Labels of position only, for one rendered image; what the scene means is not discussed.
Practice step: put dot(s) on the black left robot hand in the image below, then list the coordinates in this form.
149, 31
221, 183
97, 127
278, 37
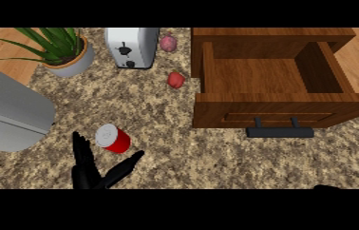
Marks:
84, 173

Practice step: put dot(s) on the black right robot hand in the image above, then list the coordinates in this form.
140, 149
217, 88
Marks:
326, 187

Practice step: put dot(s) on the red can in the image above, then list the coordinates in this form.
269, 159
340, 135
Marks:
114, 139

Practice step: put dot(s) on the open wooden drawer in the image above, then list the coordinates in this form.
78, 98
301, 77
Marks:
275, 97

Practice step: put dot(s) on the red bell pepper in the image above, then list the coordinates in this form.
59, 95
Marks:
176, 80

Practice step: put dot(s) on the potted green plant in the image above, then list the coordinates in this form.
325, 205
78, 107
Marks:
62, 51

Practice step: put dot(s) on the silver toaster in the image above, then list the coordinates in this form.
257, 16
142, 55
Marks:
130, 47

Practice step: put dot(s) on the pink onion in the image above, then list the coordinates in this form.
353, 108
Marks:
168, 43

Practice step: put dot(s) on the wooden cabinet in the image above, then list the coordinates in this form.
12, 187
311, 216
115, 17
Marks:
261, 37

